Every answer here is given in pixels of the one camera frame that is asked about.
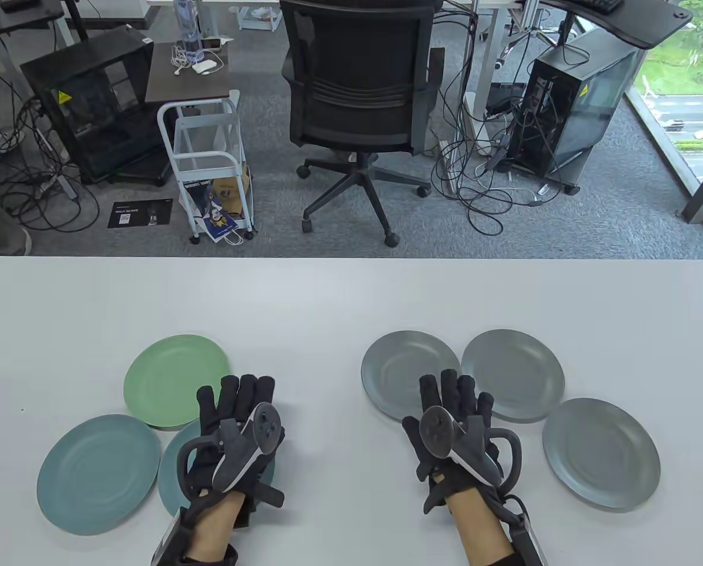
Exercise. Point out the grey hand controller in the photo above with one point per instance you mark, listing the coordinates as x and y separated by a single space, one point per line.
436 430
266 427

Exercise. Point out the clear water bottle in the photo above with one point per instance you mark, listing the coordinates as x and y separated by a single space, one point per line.
187 29

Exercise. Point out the blue printed bag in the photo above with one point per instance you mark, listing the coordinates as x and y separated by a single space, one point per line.
213 215

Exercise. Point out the person's left forearm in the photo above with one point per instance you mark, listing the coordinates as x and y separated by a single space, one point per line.
210 530

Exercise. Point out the teal plate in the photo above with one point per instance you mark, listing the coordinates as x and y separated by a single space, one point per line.
171 466
98 474

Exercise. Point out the dark desk with white legs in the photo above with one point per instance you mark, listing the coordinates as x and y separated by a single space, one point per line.
21 20

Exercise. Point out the black curved desk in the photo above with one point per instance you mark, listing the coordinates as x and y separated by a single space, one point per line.
640 20

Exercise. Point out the glass window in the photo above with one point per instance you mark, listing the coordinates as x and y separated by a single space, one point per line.
681 76

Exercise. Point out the smartphone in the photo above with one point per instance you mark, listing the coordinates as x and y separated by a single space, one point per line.
213 42

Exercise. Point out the black leaflet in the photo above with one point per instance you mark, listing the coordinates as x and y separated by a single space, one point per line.
139 214

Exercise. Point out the grey right hand controller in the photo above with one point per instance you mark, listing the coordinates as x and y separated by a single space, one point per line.
436 430

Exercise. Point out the grey left hand controller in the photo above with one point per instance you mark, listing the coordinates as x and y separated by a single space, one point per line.
266 427

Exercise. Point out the person's right forearm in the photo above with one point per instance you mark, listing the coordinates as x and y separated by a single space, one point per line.
481 530

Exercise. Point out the black glass computer case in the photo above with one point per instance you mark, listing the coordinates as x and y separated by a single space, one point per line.
92 106

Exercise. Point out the black office chair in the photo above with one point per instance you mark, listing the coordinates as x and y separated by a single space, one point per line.
357 53

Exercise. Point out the dark wooden side table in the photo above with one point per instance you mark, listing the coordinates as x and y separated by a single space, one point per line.
186 82

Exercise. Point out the grey plate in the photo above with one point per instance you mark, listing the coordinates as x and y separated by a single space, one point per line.
398 365
601 454
513 371

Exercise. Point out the white plastic basket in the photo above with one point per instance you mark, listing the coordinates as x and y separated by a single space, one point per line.
260 17

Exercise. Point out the brown paper bag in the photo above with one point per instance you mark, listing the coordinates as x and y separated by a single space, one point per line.
230 191

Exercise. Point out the white rolling cart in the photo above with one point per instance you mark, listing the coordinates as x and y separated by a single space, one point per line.
207 158

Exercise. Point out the black computer tower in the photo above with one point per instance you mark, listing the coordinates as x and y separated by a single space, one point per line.
569 94

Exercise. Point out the person's right hand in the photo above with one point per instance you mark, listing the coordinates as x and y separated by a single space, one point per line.
451 392

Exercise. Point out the grey power strip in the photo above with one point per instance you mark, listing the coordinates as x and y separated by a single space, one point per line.
59 186

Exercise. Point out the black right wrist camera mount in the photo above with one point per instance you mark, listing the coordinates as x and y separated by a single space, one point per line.
531 539

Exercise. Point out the person's left hand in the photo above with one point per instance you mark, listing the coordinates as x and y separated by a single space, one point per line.
239 395

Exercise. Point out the green plate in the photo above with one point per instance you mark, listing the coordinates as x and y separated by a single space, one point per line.
168 377

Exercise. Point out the black keyboard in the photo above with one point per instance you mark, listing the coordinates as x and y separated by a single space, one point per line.
601 5

